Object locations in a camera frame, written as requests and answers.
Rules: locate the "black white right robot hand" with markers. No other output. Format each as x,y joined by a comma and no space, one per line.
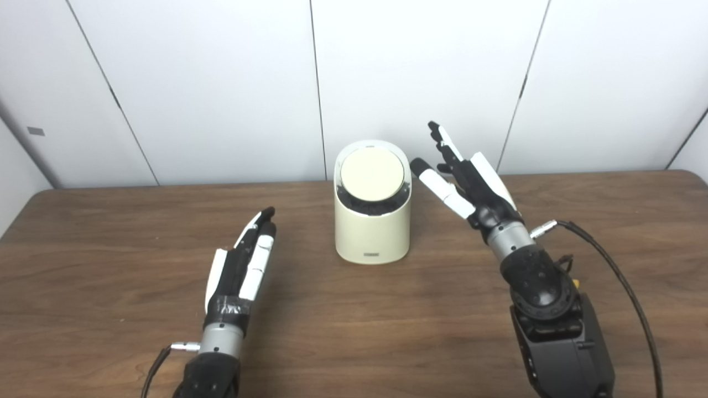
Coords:
481,193

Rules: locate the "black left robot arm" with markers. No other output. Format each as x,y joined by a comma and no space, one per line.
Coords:
213,370

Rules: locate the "cream round bin lid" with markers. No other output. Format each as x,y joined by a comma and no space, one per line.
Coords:
371,174

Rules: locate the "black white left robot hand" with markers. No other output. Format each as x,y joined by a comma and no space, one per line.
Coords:
232,282

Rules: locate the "cream-colored round bin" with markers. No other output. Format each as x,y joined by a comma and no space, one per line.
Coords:
371,235

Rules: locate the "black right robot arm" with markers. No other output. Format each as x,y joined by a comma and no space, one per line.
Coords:
553,331

